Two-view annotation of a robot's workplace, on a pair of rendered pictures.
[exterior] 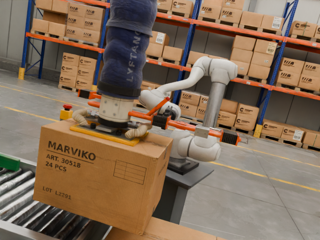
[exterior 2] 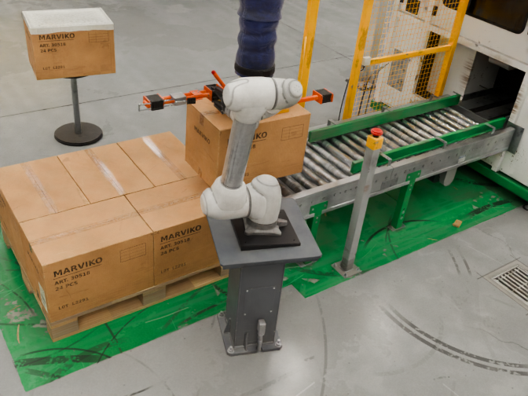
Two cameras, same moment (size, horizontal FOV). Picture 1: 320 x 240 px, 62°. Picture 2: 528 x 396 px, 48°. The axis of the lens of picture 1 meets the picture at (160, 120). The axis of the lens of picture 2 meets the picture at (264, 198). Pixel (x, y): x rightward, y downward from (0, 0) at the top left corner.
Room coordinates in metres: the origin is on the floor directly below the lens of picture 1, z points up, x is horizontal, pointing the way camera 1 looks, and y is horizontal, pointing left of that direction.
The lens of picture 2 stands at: (3.63, -1.90, 2.54)
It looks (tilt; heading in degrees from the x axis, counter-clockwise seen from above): 34 degrees down; 134
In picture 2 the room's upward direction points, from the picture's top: 6 degrees clockwise
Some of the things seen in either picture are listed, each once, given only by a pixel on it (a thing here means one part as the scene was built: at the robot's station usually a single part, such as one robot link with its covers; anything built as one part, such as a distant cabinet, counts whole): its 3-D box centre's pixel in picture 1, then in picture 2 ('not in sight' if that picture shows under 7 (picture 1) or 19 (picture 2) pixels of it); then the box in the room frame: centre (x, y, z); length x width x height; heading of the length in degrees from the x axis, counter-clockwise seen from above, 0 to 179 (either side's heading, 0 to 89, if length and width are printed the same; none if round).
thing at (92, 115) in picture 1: (114, 121); not in sight; (1.38, 0.24, 1.13); 0.34 x 0.25 x 0.06; 81
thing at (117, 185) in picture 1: (107, 166); (246, 137); (1.38, 0.23, 0.87); 0.60 x 0.40 x 0.40; 79
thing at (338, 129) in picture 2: not in sight; (386, 114); (1.33, 1.75, 0.60); 1.60 x 0.10 x 0.09; 82
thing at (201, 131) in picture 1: (201, 131); (177, 99); (1.30, -0.22, 1.20); 0.07 x 0.07 x 0.04; 81
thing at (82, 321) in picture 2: not in sight; (120, 247); (0.98, -0.42, 0.07); 1.20 x 1.00 x 0.14; 82
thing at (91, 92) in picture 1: (87, 94); (322, 96); (1.69, 0.49, 1.20); 0.09 x 0.08 x 0.05; 171
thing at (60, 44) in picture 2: not in sight; (70, 42); (-0.61, 0.13, 0.82); 0.60 x 0.40 x 0.40; 74
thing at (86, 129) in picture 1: (105, 131); not in sight; (1.29, 0.26, 1.09); 0.34 x 0.10 x 0.05; 81
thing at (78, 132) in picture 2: not in sight; (75, 102); (-0.61, 0.13, 0.31); 0.40 x 0.40 x 0.62
